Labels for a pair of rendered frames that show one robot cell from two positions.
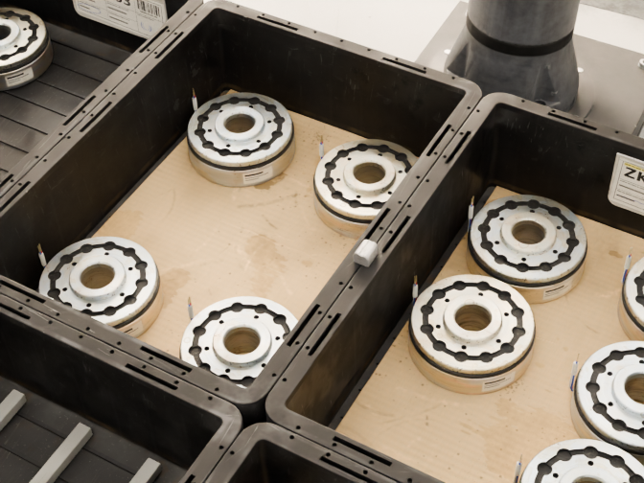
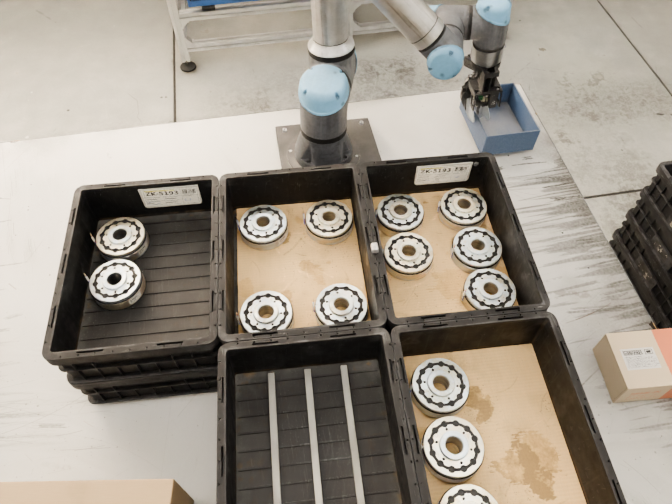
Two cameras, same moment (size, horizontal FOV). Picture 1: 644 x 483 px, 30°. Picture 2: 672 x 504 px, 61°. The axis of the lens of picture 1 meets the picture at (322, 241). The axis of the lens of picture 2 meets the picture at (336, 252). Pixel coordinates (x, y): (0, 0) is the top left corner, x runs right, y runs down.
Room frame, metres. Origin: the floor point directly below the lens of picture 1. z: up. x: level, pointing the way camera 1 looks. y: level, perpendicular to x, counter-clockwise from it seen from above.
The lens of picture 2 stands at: (0.17, 0.41, 1.82)
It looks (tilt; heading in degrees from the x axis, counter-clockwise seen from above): 55 degrees down; 322
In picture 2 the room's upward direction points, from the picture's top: straight up
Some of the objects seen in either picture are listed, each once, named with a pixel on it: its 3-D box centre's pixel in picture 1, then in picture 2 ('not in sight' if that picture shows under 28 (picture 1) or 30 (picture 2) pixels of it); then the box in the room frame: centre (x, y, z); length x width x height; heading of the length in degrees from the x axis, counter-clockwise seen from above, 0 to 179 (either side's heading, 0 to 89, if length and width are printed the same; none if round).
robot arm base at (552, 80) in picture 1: (515, 51); (323, 139); (1.03, -0.22, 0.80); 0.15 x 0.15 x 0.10
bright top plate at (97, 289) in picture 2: not in sight; (115, 280); (0.92, 0.39, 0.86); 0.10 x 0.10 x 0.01
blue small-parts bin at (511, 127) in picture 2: not in sight; (498, 118); (0.84, -0.68, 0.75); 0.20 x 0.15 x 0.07; 152
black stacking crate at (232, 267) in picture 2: (235, 219); (297, 260); (0.73, 0.08, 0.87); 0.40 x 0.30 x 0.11; 148
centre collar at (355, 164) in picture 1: (369, 173); (329, 216); (0.78, -0.05, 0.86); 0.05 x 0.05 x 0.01
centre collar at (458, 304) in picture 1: (472, 318); (408, 251); (0.61, -0.12, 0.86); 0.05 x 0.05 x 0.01
